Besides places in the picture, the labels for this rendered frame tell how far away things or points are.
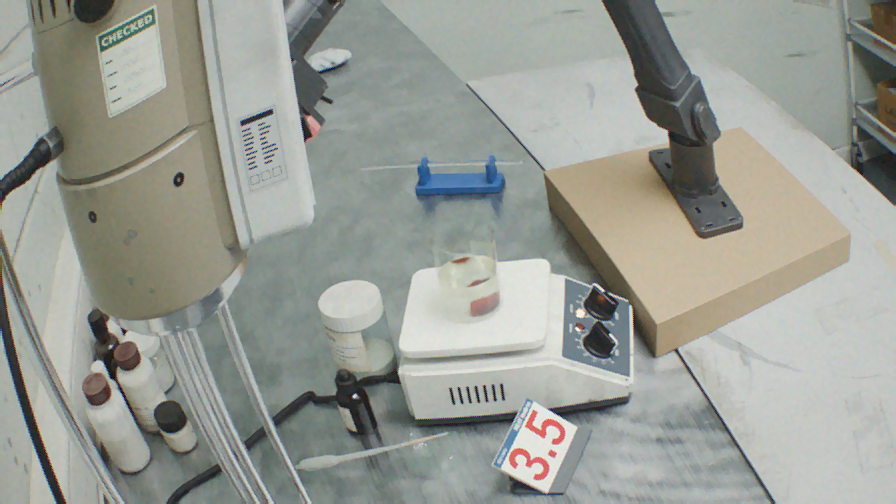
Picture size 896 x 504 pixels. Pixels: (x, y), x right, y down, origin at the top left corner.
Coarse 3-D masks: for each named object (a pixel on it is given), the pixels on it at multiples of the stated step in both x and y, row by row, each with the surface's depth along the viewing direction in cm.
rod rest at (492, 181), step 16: (432, 176) 126; (448, 176) 125; (464, 176) 124; (480, 176) 124; (496, 176) 123; (416, 192) 124; (432, 192) 124; (448, 192) 123; (464, 192) 123; (480, 192) 122; (496, 192) 121
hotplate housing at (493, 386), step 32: (512, 352) 85; (544, 352) 84; (416, 384) 85; (448, 384) 85; (480, 384) 85; (512, 384) 85; (544, 384) 84; (576, 384) 84; (608, 384) 84; (416, 416) 88; (448, 416) 87; (480, 416) 87; (512, 416) 87
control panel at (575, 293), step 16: (576, 288) 92; (576, 304) 90; (624, 304) 93; (576, 320) 88; (592, 320) 89; (608, 320) 90; (624, 320) 91; (576, 336) 86; (624, 336) 89; (576, 352) 85; (624, 352) 87; (608, 368) 84; (624, 368) 85
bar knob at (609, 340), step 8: (592, 328) 86; (600, 328) 86; (592, 336) 86; (600, 336) 85; (608, 336) 85; (584, 344) 86; (592, 344) 86; (600, 344) 86; (608, 344) 85; (616, 344) 85; (592, 352) 85; (600, 352) 85; (608, 352) 85
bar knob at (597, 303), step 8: (592, 288) 91; (600, 288) 90; (592, 296) 91; (600, 296) 90; (608, 296) 90; (584, 304) 91; (592, 304) 91; (600, 304) 90; (608, 304) 90; (616, 304) 89; (592, 312) 90; (600, 312) 90; (608, 312) 90
